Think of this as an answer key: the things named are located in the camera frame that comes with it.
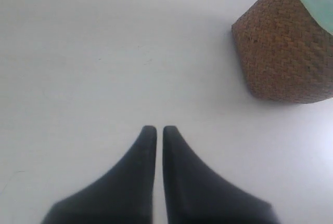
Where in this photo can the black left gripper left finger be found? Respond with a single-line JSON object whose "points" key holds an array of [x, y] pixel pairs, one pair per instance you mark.
{"points": [[123, 195]]}

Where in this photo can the woven wicker waste basket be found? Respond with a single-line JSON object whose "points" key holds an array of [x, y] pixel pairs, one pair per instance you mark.
{"points": [[284, 54]]}

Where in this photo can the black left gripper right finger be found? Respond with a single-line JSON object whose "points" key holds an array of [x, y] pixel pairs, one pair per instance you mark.
{"points": [[194, 193]]}

